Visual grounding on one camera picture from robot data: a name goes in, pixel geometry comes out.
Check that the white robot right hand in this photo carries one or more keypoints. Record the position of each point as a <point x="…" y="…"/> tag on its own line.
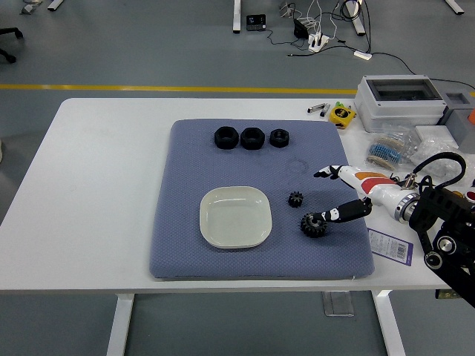
<point x="375" y="185"/>

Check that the large black gear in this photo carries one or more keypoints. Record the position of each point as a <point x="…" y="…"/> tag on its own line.
<point x="310" y="229"/>

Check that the small black gear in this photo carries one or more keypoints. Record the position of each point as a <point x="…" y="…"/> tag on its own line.
<point x="295" y="199"/>

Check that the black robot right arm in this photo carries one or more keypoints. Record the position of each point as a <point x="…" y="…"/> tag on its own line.
<point x="438" y="207"/>

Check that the white flat box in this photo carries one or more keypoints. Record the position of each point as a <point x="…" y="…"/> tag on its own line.
<point x="434" y="132"/>

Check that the grey lidded box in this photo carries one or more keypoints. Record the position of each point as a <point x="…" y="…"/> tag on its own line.
<point x="460" y="122"/>

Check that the small black hex nut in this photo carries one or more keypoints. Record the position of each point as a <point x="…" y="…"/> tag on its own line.
<point x="275" y="141"/>

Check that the large black hex nut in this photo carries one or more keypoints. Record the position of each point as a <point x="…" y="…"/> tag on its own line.
<point x="222" y="138"/>
<point x="248" y="142"/>

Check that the bag of blue resistors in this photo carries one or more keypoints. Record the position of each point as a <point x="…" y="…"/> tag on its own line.
<point x="386" y="150"/>

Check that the purple-edged label card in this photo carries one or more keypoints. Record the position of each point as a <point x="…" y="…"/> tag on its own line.
<point x="389" y="247"/>

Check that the bag of white parts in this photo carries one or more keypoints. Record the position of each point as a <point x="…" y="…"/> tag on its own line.
<point x="430" y="146"/>

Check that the yellow tape measure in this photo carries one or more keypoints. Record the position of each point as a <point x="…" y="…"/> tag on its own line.
<point x="341" y="115"/>

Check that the short black marker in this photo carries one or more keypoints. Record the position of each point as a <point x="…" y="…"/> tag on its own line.
<point x="325" y="111"/>

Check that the silver and black marker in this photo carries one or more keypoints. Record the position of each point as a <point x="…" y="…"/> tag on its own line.
<point x="315" y="108"/>

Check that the blue-grey quilted mat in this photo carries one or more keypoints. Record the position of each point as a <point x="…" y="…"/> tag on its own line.
<point x="259" y="167"/>

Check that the orange object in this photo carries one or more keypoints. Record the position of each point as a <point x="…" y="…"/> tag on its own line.
<point x="472" y="116"/>

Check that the clear plastic floor piece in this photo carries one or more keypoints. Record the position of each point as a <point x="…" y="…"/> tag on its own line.
<point x="337" y="304"/>

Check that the black under-table control panel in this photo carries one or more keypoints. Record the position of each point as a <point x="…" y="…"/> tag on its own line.
<point x="447" y="294"/>

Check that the white adapter block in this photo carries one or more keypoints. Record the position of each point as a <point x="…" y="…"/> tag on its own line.
<point x="362" y="55"/>

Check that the white table leg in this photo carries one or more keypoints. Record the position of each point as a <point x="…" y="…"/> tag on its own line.
<point x="389" y="322"/>
<point x="120" y="322"/>

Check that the white square plate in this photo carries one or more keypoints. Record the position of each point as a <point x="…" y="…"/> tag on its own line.
<point x="235" y="219"/>

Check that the white power strip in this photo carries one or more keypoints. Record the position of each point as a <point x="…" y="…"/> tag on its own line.
<point x="318" y="41"/>

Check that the white background desk leg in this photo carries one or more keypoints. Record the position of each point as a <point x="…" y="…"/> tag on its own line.
<point x="358" y="22"/>
<point x="236" y="16"/>

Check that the black power adapter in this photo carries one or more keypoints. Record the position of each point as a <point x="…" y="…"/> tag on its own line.
<point x="300" y="29"/>

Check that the white background desk foot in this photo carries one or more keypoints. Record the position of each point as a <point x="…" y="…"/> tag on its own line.
<point x="55" y="3"/>
<point x="455" y="5"/>

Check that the black device with screen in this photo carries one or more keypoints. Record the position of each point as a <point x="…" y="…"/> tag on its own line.
<point x="256" y="22"/>

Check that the black office chair base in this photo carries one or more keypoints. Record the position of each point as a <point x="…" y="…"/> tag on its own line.
<point x="9" y="33"/>

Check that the grey enclosure with clear lid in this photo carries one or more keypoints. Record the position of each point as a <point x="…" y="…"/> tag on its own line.
<point x="393" y="111"/>

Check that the grey metal floor bracket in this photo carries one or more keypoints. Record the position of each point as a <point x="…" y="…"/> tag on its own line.
<point x="29" y="8"/>

